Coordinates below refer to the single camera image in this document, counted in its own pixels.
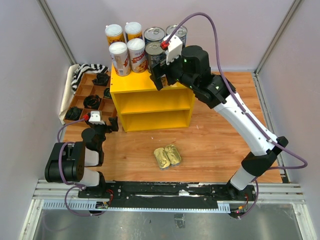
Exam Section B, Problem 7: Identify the striped cloth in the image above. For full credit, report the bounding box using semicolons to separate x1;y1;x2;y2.
71;63;110;94

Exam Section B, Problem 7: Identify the purple cable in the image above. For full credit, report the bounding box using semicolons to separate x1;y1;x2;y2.
168;12;308;221
56;118;108;217

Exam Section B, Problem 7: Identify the rolled dark belt bottom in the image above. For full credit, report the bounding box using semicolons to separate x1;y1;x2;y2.
65;106;83;121

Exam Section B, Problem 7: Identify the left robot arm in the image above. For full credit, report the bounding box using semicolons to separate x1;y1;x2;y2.
44;111;119;198

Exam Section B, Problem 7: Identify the red white can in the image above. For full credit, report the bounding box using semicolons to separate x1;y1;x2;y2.
127;38;148;73
109;41;131;77

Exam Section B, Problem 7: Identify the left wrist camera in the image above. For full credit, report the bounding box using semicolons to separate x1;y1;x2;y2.
83;110;106;125

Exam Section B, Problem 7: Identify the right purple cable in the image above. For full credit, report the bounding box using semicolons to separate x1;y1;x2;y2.
168;12;308;221

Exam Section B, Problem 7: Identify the rolled green belt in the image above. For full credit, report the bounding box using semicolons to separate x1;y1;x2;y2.
103;87;112;99

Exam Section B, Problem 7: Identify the gold rectangular tin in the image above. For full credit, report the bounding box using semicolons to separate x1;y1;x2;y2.
153;147;171;170
164;144;182;166

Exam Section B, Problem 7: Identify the yellow shelf cabinet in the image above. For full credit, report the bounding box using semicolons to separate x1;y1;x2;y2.
110;66;195;132

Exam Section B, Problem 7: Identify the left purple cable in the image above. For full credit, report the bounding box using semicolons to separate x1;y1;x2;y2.
56;118;108;217

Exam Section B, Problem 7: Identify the rolled black belt middle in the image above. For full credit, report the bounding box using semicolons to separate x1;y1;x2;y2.
83;95;102;110

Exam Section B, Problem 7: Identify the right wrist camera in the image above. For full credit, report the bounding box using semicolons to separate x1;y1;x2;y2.
160;34;183;65

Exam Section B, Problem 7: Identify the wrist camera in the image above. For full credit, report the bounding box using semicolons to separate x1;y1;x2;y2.
160;34;183;65
83;110;106;125

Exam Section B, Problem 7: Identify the rolled black belt top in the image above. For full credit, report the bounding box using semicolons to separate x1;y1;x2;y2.
92;72;110;87

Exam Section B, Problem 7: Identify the blue yellow can white lid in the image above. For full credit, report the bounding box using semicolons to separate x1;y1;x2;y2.
124;21;143;42

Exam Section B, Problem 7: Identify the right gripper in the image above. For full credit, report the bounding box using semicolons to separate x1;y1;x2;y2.
150;50;198;91

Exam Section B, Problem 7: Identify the wooden divided tray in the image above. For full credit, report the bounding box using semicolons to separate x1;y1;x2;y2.
63;73;117;124

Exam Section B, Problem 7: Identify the rolled black belt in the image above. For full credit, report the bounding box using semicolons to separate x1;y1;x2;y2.
83;95;102;110
92;72;110;87

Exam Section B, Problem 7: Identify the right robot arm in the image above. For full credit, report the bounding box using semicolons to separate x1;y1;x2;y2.
150;45;289;200

